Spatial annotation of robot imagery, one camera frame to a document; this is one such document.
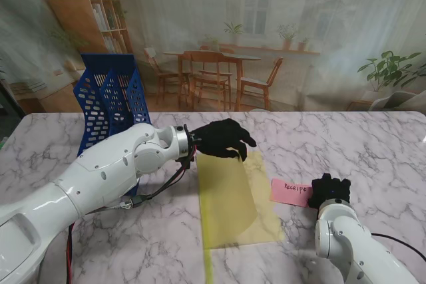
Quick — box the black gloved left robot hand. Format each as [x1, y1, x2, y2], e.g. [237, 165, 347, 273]
[191, 118, 258, 162]

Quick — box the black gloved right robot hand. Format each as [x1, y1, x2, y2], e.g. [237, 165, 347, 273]
[306, 173, 352, 210]

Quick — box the pink receipt paper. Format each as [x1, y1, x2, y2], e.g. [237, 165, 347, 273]
[269, 177, 314, 206]

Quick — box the yellow translucent file folder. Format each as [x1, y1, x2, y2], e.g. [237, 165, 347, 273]
[196, 150, 286, 251]

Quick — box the yellow folder slide bar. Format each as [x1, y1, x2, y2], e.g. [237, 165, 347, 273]
[198, 194, 216, 284]

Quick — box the blue perforated file rack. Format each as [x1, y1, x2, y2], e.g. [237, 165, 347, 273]
[73, 53, 153, 198]

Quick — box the printed room backdrop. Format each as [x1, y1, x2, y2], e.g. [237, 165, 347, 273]
[0, 0, 426, 114]

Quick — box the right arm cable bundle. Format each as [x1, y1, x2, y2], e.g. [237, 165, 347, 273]
[371, 232, 426, 262]

